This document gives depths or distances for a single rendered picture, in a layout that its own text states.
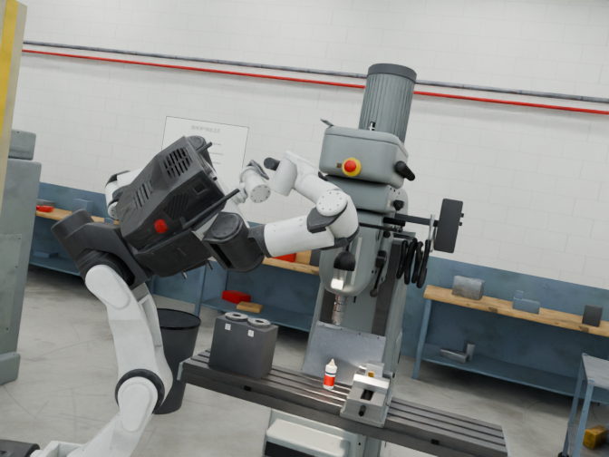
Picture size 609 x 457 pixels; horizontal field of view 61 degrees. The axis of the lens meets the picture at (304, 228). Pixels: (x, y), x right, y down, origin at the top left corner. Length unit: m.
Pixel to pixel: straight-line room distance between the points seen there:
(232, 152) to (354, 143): 5.06
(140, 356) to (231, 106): 5.45
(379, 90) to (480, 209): 4.10
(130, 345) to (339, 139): 0.91
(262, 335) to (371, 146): 0.81
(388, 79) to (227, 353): 1.24
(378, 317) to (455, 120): 4.15
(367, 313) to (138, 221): 1.23
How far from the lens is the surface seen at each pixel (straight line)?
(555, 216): 6.19
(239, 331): 2.02
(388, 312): 2.32
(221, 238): 1.32
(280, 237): 1.30
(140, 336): 1.61
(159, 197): 1.41
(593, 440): 4.16
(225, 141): 6.79
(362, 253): 1.84
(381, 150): 1.71
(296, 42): 6.74
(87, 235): 1.59
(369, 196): 1.80
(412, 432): 1.93
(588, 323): 5.66
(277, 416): 2.01
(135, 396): 1.62
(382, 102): 2.12
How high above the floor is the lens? 1.64
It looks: 4 degrees down
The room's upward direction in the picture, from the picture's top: 10 degrees clockwise
